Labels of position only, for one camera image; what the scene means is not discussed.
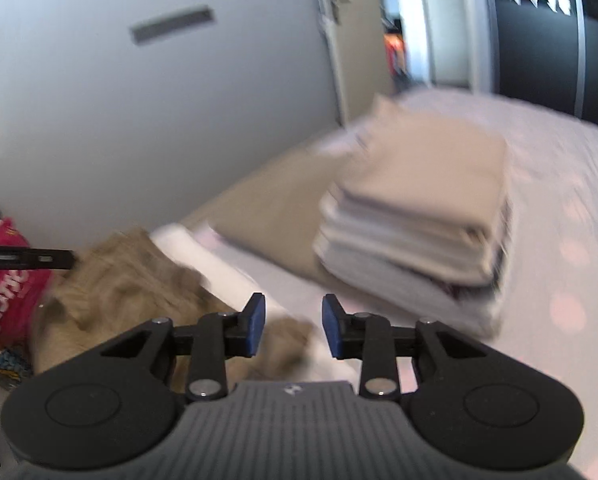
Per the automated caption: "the bed with polka dot sheet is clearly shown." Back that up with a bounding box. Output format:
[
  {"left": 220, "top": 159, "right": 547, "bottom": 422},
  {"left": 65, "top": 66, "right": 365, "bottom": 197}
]
[{"left": 176, "top": 85, "right": 598, "bottom": 480}]

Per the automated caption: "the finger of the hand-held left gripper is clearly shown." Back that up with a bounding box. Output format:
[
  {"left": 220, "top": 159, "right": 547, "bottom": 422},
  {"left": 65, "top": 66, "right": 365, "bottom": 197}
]
[{"left": 26, "top": 247, "right": 77, "bottom": 272}]

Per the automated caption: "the tall folded clothes stack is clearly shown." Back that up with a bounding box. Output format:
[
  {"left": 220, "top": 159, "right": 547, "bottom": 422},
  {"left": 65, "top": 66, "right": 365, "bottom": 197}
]
[{"left": 313, "top": 92, "right": 512, "bottom": 338}]

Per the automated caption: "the tan striped garment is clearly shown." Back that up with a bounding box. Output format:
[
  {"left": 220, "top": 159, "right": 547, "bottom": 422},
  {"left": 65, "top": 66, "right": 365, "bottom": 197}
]
[{"left": 33, "top": 226, "right": 320, "bottom": 396}]

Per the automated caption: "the dark sliding door wardrobe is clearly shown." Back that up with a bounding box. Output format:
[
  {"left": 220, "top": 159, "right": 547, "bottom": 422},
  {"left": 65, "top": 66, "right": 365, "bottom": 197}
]
[{"left": 481, "top": 0, "right": 598, "bottom": 133}]

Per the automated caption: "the metal door handle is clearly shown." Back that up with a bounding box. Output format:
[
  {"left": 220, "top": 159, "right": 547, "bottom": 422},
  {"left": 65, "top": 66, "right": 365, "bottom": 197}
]
[{"left": 326, "top": 0, "right": 351, "bottom": 25}]

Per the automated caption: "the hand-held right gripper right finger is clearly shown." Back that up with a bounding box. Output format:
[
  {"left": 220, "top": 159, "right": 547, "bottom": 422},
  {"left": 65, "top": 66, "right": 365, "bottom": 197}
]
[{"left": 320, "top": 293, "right": 480, "bottom": 402}]

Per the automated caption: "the pink plastic bag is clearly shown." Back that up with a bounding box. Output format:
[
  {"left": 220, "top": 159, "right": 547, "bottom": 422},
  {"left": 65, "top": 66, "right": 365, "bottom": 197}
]
[{"left": 0, "top": 217, "right": 52, "bottom": 351}]

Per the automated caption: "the small folded clothes stack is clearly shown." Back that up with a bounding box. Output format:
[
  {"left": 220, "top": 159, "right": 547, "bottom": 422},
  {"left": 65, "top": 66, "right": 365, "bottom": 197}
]
[{"left": 149, "top": 222, "right": 360, "bottom": 391}]

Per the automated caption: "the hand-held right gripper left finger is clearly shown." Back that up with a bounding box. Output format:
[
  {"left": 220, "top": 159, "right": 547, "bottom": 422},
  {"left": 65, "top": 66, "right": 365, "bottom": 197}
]
[{"left": 96, "top": 292, "right": 266, "bottom": 402}]

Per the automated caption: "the white door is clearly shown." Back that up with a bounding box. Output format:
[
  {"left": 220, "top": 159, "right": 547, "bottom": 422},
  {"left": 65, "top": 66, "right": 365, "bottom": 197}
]
[{"left": 309, "top": 0, "right": 360, "bottom": 126}]

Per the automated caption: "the colourful printed packet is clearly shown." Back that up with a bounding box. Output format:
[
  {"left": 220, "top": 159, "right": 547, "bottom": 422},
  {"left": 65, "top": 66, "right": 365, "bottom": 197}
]
[{"left": 0, "top": 345, "right": 35, "bottom": 391}]

